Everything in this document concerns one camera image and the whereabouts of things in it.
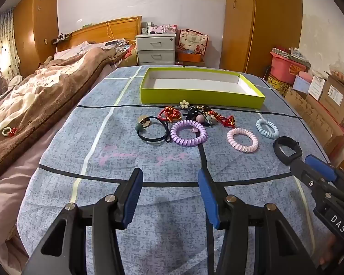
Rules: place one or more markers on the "small wooden wardrobe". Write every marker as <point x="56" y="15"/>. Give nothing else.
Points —
<point x="31" y="28"/>

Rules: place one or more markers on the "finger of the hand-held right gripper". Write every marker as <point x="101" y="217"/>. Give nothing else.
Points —
<point x="319" y="164"/>
<point x="302" y="173"/>

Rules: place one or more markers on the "wooden headboard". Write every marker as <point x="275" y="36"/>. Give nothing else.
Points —
<point x="103" y="31"/>

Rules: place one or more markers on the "pink bed sheet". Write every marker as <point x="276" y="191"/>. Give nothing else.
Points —
<point x="14" y="200"/>

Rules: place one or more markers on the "orange box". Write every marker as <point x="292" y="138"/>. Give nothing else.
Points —
<point x="189" y="57"/>

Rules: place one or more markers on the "pink plastic bucket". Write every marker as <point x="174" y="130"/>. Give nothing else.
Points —
<point x="286" y="66"/>

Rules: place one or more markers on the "light blue round box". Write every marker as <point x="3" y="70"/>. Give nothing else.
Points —
<point x="301" y="81"/>

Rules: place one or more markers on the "dotted curtain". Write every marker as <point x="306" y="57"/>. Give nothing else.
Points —
<point x="7" y="43"/>

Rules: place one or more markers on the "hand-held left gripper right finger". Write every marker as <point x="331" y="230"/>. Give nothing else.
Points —
<point x="208" y="200"/>

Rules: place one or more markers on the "flat cardboard box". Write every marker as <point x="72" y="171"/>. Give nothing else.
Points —
<point x="318" y="120"/>

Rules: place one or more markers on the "green cardboard box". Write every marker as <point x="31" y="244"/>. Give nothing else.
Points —
<point x="200" y="87"/>

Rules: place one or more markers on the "brown cardboard box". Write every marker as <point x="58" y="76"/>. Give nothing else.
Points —
<point x="339" y="97"/>

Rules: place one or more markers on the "person's right hand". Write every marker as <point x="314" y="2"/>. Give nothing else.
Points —
<point x="329" y="249"/>

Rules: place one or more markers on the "grey drawer nightstand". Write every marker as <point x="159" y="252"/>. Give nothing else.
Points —
<point x="155" y="48"/>

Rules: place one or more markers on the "black wristband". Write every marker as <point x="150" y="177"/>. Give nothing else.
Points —
<point x="286" y="150"/>

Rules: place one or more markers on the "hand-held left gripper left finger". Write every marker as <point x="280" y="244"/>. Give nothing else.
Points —
<point x="132" y="200"/>

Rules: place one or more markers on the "yellow floral box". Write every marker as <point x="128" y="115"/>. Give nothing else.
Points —
<point x="278" y="83"/>

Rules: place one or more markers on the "pink items on nightstand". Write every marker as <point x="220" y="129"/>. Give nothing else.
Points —
<point x="163" y="28"/>

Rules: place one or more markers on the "red patterned gift bag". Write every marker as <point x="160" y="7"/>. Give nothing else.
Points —
<point x="192" y="41"/>

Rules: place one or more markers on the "brown blanket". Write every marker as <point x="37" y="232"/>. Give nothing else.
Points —
<point x="40" y="97"/>

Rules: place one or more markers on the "large wooden wardrobe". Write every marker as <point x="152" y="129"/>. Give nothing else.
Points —
<point x="261" y="20"/>

